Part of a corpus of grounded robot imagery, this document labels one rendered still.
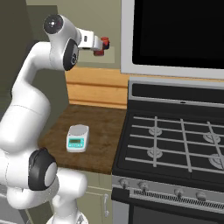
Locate black oven door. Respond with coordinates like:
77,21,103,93
128,202,224,224

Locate olive drawer front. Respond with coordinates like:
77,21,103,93
82,171,114,189

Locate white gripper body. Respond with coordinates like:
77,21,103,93
92,35,104,53

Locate olive wall cabinet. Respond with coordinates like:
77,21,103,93
25,0,122,70

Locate silver base cabinet handle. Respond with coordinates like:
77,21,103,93
102,193,110,219

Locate silver stove knob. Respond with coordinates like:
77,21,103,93
173,187,185,198
138,180,149,192
195,191,207,202
119,178,130,189

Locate red canned food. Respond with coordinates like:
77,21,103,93
93,36,111,57

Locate white digital scale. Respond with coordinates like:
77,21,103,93
66,123,90,154

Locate olive base cabinet door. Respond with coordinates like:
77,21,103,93
76,186,114,224

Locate silver microwave oven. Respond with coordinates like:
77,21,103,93
120,0,224,81

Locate black and silver stove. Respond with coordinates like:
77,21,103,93
111,76,224,224

